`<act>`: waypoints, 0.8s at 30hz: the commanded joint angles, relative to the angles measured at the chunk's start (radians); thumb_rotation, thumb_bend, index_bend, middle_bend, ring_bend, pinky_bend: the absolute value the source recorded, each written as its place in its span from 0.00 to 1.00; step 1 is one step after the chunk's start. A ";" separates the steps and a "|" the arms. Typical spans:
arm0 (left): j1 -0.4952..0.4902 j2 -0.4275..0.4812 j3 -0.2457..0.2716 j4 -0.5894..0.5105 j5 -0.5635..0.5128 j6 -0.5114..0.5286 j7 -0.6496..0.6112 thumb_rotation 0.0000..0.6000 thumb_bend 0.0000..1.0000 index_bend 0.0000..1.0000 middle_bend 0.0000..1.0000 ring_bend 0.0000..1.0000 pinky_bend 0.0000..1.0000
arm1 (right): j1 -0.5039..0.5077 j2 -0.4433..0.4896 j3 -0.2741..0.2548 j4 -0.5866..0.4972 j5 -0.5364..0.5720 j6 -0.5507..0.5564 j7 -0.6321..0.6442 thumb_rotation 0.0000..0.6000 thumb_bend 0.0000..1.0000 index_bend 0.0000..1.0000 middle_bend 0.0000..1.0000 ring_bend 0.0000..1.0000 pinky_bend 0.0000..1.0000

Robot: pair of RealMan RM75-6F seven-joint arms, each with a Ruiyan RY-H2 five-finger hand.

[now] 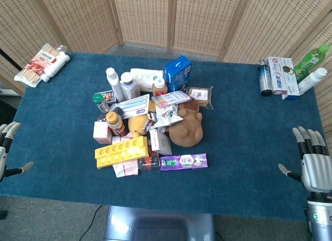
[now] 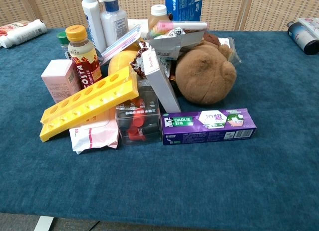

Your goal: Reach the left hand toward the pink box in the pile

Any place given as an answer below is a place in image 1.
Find pink white paper packet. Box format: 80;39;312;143
112;157;140;179

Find black cable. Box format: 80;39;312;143
77;204;103;241

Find disposable chopsticks plastic pack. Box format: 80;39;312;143
13;43;68;88

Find white bottle with plain cap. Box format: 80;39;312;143
39;51;71;83

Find yellow plush toy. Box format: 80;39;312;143
128;100;157;137

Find green capped clear jar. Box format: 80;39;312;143
92;93;110;114

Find orange capped red label bottle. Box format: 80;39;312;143
105;111;128;138

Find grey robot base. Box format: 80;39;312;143
103;205;216;241

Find brown plush toy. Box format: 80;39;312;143
168;98;204;148

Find silver foil snack bag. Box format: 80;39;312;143
152;105;186;128

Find dark grey spray bottle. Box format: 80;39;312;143
257;59;273;97

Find crumpled foil candy wrapper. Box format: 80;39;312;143
144;112;159;135

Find woven rattan folding screen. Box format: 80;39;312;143
0;0;332;145

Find yellow pill organizer tray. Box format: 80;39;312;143
94;136;150;170

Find black bar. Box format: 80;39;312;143
0;47;23;72

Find toothbrush blister pack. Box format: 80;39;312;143
109;93;151;120

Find black and red packet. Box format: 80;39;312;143
137;151;161;172

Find blue cardboard box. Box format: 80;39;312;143
163;55;192;93

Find wrapped brown bread snack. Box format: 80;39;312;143
187;86;215;111

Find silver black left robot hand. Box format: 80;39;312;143
0;121;35;183

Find white box with script print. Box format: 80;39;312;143
148;128;173;156

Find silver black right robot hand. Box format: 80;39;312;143
278;126;332;194

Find brown bottle with white cap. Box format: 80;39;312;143
151;77;169;98

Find green drink bottle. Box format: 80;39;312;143
293;44;331;84

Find white and blue box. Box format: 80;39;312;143
280;57;301;100

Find white bottle with blue print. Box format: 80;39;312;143
297;67;329;95

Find small battery blister pack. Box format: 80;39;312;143
94;90;115;104

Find tall white plastic bottle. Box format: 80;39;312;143
105;67;126;103

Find white wet wipes pack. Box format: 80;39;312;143
129;68;165;92

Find blue felt table cloth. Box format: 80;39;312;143
0;51;332;221

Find purple toothpaste box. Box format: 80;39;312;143
159;153;209;172

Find coloured highlighter pens pack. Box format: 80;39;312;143
151;90;191;109

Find pink white toothpaste box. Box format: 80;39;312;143
267;56;288;96

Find pink and white box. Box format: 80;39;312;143
92;120;114;145

